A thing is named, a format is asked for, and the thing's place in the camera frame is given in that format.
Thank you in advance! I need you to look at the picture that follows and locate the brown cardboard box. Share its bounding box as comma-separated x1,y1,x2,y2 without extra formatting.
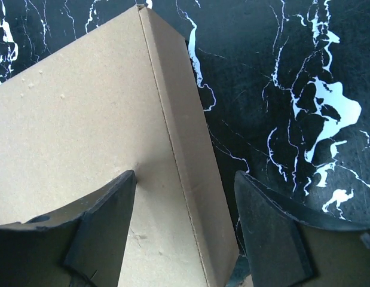
0,5,238,286

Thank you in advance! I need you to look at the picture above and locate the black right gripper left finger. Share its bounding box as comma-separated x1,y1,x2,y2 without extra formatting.
0,170,136,286

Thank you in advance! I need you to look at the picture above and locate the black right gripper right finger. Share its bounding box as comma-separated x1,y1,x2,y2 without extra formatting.
234,171,370,286

